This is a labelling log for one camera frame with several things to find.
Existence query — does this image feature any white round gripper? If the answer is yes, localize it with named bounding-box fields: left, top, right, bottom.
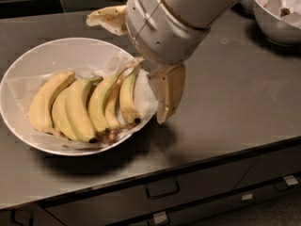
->
left=86, top=0, right=209, bottom=124

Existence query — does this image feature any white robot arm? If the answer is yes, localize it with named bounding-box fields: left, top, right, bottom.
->
left=87, top=0, right=241, bottom=123

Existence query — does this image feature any rightmost yellow banana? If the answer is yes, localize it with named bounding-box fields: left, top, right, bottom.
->
left=119, top=67, right=141, bottom=125

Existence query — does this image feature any leftmost yellow banana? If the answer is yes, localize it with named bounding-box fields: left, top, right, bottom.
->
left=28, top=71, right=75, bottom=136

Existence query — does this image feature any white bowl with paper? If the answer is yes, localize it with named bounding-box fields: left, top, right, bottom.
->
left=252, top=0, right=301, bottom=46

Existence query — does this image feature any upper dark drawer front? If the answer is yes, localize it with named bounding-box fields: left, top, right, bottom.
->
left=44, top=157, right=261, bottom=226

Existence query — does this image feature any dark drawer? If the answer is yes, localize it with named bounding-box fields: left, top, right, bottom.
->
left=126, top=173, right=301, bottom=226
left=44, top=157, right=261, bottom=226

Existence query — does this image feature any white drawer label bottom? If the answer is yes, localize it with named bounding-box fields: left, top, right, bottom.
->
left=153, top=211, right=169, bottom=226

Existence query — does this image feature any white drawer label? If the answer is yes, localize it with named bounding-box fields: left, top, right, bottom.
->
left=241, top=193, right=253, bottom=202
left=283, top=175, right=299, bottom=186
left=153, top=211, right=169, bottom=226

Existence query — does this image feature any lower dark drawer front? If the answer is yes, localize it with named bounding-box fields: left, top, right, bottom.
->
left=126, top=173, right=301, bottom=226

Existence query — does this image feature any white drawer label centre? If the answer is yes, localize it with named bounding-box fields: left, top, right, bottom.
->
left=241, top=193, right=253, bottom=202

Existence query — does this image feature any white drawer label right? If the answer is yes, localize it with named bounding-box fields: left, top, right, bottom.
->
left=283, top=175, right=299, bottom=186

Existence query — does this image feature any black drawer handle centre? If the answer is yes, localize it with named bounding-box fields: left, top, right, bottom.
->
left=145, top=178, right=180, bottom=200

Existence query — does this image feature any black drawer handle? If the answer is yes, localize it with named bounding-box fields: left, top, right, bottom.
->
left=9, top=209, right=34, bottom=226
left=145, top=178, right=180, bottom=200

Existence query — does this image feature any black drawer handle left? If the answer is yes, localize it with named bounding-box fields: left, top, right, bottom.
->
left=9, top=209, right=34, bottom=226

